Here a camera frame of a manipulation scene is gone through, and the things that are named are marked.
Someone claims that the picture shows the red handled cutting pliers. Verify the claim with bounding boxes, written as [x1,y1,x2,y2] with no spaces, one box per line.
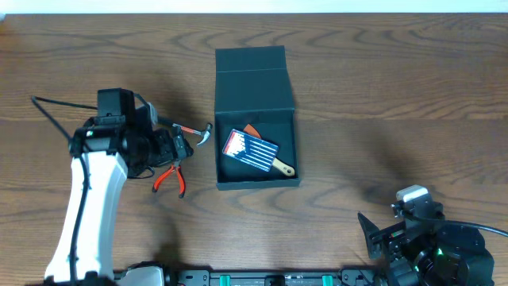
[152,160,187,199]

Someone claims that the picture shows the orange scraper wooden handle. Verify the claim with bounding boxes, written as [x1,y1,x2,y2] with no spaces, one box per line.
[244,124,295,176]

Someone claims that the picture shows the blue precision screwdriver set case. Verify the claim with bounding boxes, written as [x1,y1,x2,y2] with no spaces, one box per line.
[222,129,279,172]

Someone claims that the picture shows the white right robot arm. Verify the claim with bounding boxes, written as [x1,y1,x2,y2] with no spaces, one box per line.
[358,214,495,286]

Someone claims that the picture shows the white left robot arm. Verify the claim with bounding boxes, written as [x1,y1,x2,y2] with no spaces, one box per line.
[43,88,194,285]

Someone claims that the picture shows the black open gift box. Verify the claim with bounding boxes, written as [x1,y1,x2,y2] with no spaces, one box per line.
[214,46,301,191]

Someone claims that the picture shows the black handled claw hammer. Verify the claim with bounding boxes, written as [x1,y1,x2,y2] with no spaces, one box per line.
[158,116,213,147]

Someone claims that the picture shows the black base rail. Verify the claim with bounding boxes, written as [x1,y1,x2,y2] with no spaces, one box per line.
[114,267,389,286]

